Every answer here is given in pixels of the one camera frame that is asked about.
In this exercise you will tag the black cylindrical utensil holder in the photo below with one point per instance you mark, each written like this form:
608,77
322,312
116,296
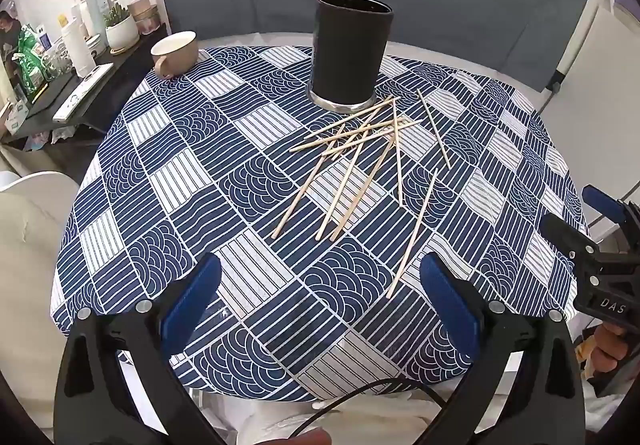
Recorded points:
345,55

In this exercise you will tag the person's right hand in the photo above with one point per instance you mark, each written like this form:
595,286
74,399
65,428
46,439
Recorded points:
607,345

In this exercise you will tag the grey-blue sofa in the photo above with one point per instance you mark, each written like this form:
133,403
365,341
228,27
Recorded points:
450,0

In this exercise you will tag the yellow bottle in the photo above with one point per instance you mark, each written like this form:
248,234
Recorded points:
63,21

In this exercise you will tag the group of wooden chopsticks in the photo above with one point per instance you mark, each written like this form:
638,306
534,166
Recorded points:
369,128

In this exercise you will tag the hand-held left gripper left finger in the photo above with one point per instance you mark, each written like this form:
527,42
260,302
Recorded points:
195,297

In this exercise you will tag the pale green bottle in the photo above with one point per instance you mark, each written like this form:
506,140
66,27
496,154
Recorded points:
94,5

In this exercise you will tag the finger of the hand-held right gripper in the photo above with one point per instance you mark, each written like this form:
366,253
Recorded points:
602,204
565,237

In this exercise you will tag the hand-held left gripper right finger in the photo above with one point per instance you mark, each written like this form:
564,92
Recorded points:
450,307

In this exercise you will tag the stacked pink jars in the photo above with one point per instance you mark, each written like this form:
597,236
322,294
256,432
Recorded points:
144,15

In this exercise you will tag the blue white patterned tablecloth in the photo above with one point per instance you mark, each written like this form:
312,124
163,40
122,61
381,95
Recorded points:
200,205

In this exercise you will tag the potted plant in white pot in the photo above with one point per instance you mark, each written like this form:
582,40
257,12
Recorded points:
121,33

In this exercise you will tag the beige ceramic cup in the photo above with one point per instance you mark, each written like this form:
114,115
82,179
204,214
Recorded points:
172,56

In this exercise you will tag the person's left hand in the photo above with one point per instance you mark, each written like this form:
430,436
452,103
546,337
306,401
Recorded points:
302,438

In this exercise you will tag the black side table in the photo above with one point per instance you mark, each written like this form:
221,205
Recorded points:
55,86

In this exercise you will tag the white cloth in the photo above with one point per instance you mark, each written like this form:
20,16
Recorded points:
240,417

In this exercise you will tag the white flat device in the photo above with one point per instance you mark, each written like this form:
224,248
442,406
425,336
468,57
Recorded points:
82,92

